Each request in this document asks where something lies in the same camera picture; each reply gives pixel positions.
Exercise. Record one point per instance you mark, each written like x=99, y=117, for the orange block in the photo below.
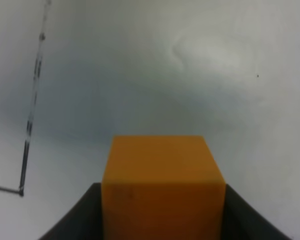
x=162, y=187

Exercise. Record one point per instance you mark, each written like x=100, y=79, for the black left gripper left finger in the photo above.
x=83, y=222

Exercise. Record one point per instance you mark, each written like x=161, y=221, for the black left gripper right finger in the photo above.
x=240, y=221

